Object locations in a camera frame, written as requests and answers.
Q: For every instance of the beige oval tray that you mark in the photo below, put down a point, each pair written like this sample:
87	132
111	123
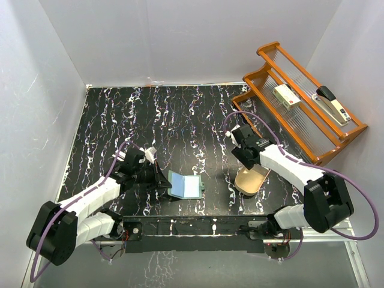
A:
249	181

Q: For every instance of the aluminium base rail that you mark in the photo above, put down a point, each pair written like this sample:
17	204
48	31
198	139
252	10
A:
213	261

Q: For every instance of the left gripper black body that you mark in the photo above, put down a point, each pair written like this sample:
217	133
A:
146	175

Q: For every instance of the white black stapler on rack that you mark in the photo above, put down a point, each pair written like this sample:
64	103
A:
328	102

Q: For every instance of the small white black stapler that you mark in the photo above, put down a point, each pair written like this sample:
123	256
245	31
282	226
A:
120	156

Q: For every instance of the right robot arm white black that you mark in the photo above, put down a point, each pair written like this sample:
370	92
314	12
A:
326	198

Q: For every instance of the green card holder wallet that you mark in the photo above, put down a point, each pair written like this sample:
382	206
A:
185	187

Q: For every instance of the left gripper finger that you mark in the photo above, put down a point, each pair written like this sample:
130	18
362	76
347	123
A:
161	181
158	193

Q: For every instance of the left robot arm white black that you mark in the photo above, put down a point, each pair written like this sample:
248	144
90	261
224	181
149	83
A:
61	227

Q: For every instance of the orange wooden shelf rack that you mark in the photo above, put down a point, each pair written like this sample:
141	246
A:
314	131

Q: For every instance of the white staples box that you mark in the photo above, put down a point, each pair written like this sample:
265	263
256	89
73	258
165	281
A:
286	96

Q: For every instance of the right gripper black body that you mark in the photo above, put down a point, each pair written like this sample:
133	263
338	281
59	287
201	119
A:
238	151

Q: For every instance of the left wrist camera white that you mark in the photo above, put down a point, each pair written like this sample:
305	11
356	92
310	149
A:
150	154

